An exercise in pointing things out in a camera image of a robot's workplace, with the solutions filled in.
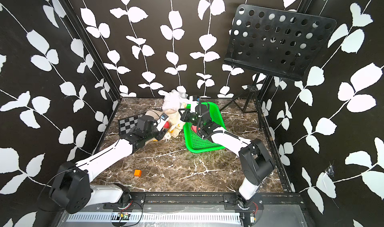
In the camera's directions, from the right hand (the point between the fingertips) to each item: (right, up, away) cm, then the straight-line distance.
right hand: (176, 109), depth 80 cm
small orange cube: (-22, -36, +2) cm, 42 cm away
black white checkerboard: (-37, -11, +21) cm, 44 cm away
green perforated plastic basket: (+10, -22, +15) cm, 28 cm away
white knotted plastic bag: (-6, +7, +26) cm, 28 cm away
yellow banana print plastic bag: (-1, -10, +2) cm, 11 cm away
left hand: (-8, -8, +5) cm, 13 cm away
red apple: (+10, -11, +5) cm, 16 cm away
